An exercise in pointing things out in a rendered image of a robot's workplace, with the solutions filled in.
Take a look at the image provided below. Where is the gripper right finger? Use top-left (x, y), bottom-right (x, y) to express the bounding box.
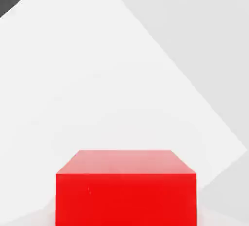
top-left (196, 208), bottom-right (245, 226)

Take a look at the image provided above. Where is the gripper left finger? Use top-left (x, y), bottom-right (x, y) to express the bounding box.
top-left (5, 208), bottom-right (56, 226)

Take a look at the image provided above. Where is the small red cube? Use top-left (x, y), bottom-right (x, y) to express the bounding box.
top-left (55, 149), bottom-right (197, 226)

